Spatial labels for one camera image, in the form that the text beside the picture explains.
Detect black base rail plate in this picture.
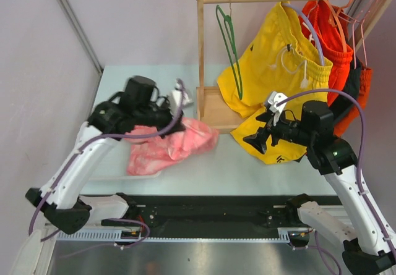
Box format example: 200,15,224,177
101,194,341,237

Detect white slotted cable duct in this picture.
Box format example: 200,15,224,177
56,228,290,243

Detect pink patterned shorts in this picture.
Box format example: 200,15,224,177
127,117,219,176

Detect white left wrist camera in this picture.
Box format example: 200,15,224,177
168,78,193,111

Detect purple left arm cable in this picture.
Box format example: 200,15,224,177
27,80,186,245

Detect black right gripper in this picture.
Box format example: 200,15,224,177
243,109,314,154

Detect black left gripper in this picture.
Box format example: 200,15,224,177
135,96,186,139

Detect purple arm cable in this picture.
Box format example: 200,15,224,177
27,80,186,245
275,88,396,257

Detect orange plastic hanger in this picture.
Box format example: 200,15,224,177
327,0,356,53

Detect black and orange shorts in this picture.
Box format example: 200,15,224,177
329,59,372,137

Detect wooden clothes rack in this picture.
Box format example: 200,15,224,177
196,0,392,133

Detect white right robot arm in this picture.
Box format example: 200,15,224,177
243,101,395,274

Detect yellow shorts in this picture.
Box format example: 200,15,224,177
217,2,333,164

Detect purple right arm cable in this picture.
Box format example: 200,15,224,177
275,88,396,257

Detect lavender plastic hanger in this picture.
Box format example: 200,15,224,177
282,2,325,66

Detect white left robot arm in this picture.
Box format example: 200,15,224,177
25,75,187,234

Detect white plastic basket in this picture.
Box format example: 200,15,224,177
88,171,161,182

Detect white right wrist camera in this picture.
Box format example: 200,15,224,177
264,91,287,114

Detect green wire hanger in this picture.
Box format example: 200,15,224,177
215,4,243,99

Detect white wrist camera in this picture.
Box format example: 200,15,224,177
168,78,193,111
264,91,287,114

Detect pink wire hanger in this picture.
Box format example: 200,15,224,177
338,0,378,69

